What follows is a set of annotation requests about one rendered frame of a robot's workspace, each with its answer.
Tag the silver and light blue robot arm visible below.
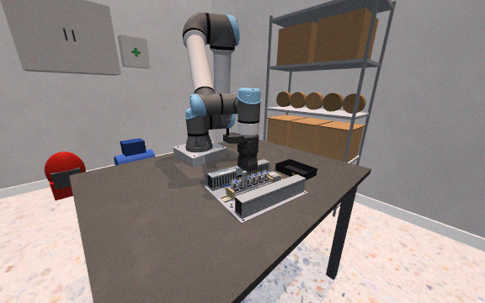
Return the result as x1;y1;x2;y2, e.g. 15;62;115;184
183;12;261;152

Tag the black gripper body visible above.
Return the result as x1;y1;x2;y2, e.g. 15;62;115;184
223;122;259;172

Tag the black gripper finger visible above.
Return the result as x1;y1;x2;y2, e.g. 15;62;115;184
236;167;242;180
242;171;250;188

